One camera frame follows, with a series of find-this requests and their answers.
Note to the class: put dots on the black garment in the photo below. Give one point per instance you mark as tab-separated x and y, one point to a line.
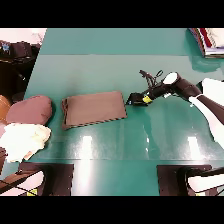
18	51

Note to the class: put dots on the pink garment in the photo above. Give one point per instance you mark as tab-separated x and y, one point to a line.
30	110

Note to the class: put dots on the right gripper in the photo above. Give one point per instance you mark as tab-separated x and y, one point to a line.
140	99

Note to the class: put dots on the brown shirt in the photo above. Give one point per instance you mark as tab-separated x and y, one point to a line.
95	109

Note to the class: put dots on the orange-brown garment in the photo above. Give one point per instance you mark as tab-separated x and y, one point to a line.
3	108

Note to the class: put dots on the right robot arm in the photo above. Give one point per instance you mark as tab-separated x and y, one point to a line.
186	87

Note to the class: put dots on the white garment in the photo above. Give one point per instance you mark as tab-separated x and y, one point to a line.
23	140

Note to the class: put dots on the heap of clothes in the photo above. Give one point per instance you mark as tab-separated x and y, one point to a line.
210	41

